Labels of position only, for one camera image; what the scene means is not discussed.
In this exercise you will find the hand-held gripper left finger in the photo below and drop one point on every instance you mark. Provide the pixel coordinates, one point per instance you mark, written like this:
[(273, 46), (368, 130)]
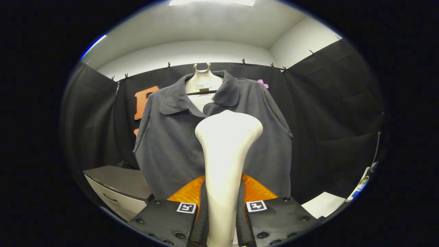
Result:
[(203, 223)]

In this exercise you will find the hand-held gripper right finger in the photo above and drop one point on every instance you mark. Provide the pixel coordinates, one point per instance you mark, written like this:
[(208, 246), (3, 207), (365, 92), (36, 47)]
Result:
[(241, 223)]

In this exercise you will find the grey short-sleeved button shirt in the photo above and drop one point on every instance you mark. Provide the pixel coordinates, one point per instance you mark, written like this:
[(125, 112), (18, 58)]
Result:
[(171, 154)]

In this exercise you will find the black clothes hanger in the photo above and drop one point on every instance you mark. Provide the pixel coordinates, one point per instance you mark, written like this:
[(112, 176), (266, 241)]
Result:
[(202, 92)]

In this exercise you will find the white sheet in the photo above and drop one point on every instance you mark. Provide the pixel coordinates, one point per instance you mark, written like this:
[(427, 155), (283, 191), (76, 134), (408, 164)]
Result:
[(324, 204)]

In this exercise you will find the grey drawer cabinet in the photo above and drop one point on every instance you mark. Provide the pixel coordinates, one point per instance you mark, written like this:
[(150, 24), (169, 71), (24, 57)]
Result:
[(116, 181)]

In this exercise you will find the white power strip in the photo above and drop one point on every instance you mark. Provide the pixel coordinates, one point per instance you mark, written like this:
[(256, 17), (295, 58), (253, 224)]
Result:
[(360, 185)]

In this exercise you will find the black backdrop cloth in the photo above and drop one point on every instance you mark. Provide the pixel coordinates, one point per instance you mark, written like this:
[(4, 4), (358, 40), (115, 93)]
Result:
[(325, 120)]

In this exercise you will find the white mannequin torso stand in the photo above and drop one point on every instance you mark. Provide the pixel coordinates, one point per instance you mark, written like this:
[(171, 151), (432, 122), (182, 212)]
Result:
[(202, 80)]

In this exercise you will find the row of black backdrop clips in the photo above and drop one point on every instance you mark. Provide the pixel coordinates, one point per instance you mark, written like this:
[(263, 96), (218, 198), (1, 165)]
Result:
[(243, 62)]

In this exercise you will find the narrow ceiling light panel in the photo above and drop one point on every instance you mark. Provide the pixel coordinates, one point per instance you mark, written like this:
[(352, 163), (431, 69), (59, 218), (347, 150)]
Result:
[(93, 46)]

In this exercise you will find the large ceiling light panel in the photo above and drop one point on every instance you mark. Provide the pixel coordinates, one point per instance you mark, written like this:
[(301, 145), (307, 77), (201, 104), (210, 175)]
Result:
[(212, 2)]

